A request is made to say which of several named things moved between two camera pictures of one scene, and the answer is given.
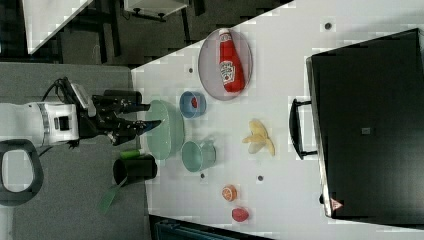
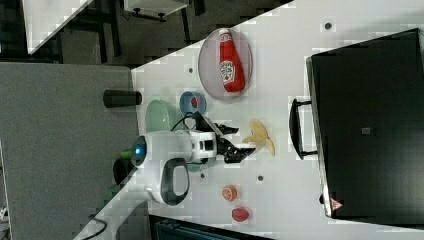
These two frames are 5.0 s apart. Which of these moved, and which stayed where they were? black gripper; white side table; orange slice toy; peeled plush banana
Moved: black gripper
Stayed: white side table; orange slice toy; peeled plush banana
